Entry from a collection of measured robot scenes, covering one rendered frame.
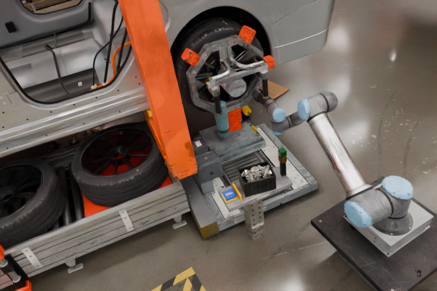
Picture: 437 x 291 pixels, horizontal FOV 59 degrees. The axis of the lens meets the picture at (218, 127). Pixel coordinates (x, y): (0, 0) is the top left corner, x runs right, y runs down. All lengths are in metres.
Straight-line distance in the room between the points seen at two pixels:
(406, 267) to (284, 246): 0.76
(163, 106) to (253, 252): 1.17
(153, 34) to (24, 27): 2.46
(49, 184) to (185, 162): 0.95
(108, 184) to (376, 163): 2.00
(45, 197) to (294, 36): 2.02
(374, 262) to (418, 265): 0.22
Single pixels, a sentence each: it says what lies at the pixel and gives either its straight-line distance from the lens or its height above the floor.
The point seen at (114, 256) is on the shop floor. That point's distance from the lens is 2.87.
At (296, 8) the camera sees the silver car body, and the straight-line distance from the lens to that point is 2.84.
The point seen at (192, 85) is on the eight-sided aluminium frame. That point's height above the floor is 0.89.
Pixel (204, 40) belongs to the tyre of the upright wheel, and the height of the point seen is 1.13.
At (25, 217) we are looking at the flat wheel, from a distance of 2.69.
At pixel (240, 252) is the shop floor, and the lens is 2.66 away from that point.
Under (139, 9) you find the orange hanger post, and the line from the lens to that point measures 1.84.
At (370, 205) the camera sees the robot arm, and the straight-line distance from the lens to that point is 2.07.
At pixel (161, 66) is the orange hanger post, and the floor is 1.31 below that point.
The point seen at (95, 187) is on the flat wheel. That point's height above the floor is 0.48.
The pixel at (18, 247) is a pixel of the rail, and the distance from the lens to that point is 2.69.
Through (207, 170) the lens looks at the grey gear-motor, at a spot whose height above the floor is 0.36.
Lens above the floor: 2.22
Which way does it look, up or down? 38 degrees down
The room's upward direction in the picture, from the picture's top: 10 degrees counter-clockwise
